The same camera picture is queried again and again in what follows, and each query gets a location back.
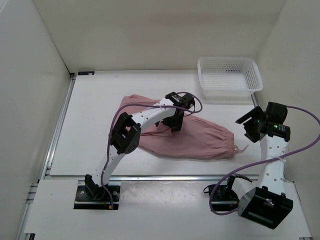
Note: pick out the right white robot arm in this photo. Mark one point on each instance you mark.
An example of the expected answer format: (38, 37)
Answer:
(264, 201)

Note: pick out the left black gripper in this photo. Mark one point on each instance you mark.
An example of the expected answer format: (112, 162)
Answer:
(175, 125)

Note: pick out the aluminium frame rail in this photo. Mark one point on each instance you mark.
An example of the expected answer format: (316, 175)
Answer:
(165, 178)

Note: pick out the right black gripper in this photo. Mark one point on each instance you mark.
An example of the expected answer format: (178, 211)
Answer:
(256, 111)

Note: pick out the pink trousers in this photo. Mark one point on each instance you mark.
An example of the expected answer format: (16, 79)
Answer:
(198, 139)

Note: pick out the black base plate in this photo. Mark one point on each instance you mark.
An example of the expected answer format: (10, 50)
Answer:
(84, 200)
(224, 194)

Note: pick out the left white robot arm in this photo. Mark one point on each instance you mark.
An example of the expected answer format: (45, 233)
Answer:
(127, 125)

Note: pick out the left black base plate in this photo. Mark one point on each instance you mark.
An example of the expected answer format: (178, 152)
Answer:
(84, 200)

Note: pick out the white plastic basket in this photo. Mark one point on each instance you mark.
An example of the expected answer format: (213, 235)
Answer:
(228, 77)

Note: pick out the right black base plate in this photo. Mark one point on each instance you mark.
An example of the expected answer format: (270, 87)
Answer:
(224, 194)

